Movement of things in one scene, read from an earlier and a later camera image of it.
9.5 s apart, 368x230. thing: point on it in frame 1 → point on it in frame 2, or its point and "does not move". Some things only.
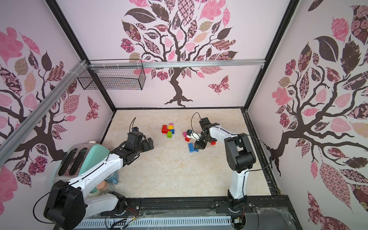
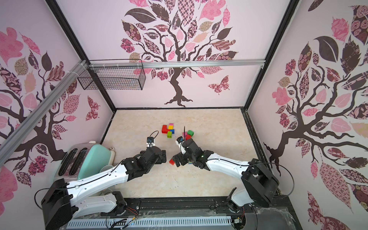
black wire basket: [124, 74] does not move
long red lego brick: [164, 129] does not move
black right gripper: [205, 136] → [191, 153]
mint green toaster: [78, 159] does not move
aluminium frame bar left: [7, 143] does not move
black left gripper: [151, 142] → [160, 160]
